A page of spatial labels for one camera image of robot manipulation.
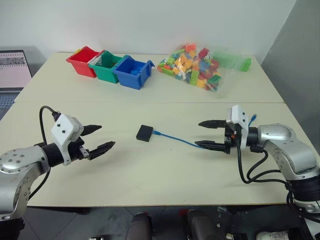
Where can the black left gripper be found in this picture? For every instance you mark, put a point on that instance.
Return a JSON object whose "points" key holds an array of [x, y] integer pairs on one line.
{"points": [[78, 149]]}

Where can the red plastic bin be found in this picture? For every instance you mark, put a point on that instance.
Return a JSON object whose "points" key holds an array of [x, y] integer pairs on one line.
{"points": [[81, 65]]}

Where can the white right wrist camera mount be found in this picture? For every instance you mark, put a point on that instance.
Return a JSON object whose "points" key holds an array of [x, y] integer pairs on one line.
{"points": [[240, 117]]}

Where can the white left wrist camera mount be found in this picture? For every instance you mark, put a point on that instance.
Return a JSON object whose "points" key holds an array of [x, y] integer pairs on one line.
{"points": [[66, 126]]}

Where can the white shoe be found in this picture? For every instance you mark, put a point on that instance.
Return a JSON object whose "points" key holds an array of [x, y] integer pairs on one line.
{"points": [[270, 235]]}

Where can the grey laptop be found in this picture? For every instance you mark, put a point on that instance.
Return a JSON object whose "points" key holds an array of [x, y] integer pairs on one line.
{"points": [[12, 75]]}

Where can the clear bag of toy bricks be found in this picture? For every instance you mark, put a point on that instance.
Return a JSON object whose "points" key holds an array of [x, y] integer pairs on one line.
{"points": [[195, 67]]}

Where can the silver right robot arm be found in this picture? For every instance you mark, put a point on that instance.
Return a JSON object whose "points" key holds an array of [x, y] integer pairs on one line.
{"points": [[282, 136]]}

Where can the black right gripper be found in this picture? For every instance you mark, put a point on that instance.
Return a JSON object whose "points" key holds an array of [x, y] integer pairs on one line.
{"points": [[231, 140]]}

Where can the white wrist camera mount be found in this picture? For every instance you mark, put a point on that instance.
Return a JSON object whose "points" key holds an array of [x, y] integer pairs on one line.
{"points": [[240, 117], [66, 126]]}

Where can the blue plastic bin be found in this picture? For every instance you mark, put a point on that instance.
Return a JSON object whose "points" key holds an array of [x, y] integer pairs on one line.
{"points": [[130, 77]]}

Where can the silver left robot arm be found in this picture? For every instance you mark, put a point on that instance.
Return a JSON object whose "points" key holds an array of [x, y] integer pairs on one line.
{"points": [[15, 162]]}

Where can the dark rounded shape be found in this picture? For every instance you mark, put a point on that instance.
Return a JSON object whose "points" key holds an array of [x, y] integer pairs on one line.
{"points": [[140, 227], [202, 226]]}

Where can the green plastic bin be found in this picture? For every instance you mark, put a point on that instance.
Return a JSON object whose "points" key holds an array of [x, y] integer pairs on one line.
{"points": [[106, 73]]}

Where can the small black box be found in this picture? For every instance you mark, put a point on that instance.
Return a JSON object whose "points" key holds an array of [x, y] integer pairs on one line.
{"points": [[144, 133]]}

